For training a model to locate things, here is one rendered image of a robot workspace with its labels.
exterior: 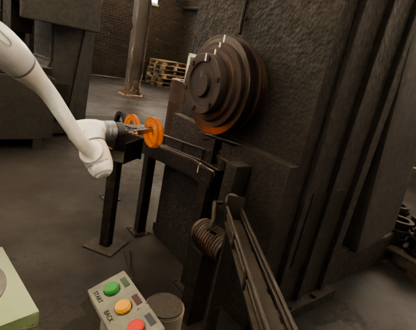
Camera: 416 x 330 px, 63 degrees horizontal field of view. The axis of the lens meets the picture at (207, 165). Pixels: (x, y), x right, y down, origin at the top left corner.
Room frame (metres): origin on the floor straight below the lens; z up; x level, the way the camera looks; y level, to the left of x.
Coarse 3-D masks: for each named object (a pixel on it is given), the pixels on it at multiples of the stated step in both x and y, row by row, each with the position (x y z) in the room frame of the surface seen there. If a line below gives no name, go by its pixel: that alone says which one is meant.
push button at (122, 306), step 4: (124, 300) 0.71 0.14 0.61; (128, 300) 0.71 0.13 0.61; (116, 304) 0.70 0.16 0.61; (120, 304) 0.70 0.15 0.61; (124, 304) 0.70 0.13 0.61; (128, 304) 0.70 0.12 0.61; (116, 308) 0.69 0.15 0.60; (120, 308) 0.69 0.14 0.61; (124, 308) 0.69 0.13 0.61; (128, 308) 0.69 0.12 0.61; (120, 312) 0.68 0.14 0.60; (124, 312) 0.68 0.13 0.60
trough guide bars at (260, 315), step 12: (228, 216) 1.22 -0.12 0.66; (240, 216) 1.26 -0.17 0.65; (252, 240) 1.03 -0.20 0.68; (240, 252) 0.88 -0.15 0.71; (240, 264) 0.85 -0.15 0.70; (264, 264) 0.84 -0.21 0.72; (252, 288) 0.70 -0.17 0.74; (276, 288) 0.72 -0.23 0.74; (252, 300) 0.68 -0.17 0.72; (276, 300) 0.69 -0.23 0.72; (264, 312) 0.61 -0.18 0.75; (288, 312) 0.62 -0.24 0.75; (264, 324) 0.57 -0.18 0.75; (288, 324) 0.61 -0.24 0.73
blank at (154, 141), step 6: (150, 120) 1.67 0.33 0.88; (156, 120) 1.64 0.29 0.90; (156, 126) 1.62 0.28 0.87; (150, 132) 1.70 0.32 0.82; (156, 132) 1.62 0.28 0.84; (162, 132) 1.62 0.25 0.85; (144, 138) 1.71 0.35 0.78; (150, 138) 1.67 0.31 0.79; (156, 138) 1.61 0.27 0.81; (162, 138) 1.62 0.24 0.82; (150, 144) 1.66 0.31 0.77; (156, 144) 1.62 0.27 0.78
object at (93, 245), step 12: (120, 144) 1.97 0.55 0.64; (132, 144) 1.81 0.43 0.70; (120, 156) 1.85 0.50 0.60; (132, 156) 1.83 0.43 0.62; (120, 168) 1.86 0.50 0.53; (108, 180) 1.84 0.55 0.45; (108, 192) 1.83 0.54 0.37; (108, 204) 1.83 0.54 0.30; (108, 216) 1.83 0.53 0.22; (108, 228) 1.83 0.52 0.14; (96, 240) 1.88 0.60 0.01; (108, 240) 1.83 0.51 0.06; (120, 240) 1.93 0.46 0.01; (96, 252) 1.76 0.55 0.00; (108, 252) 1.78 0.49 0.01
